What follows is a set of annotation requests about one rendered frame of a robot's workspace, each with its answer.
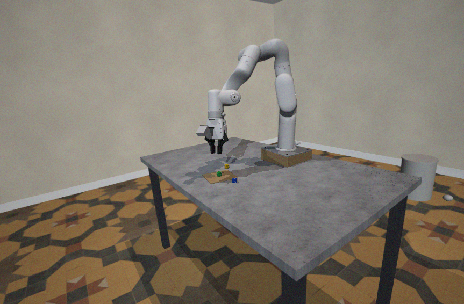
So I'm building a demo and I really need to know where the tan square mat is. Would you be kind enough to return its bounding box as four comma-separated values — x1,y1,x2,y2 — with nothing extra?
202,170,238,184

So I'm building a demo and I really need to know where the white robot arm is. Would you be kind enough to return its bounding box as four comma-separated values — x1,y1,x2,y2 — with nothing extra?
208,38,301,151

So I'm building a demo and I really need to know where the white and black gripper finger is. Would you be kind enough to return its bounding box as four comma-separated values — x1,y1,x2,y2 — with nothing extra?
205,137,216,154
217,131,228,154

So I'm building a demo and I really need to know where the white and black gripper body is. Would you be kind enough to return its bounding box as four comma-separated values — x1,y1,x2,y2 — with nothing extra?
206,118,227,140

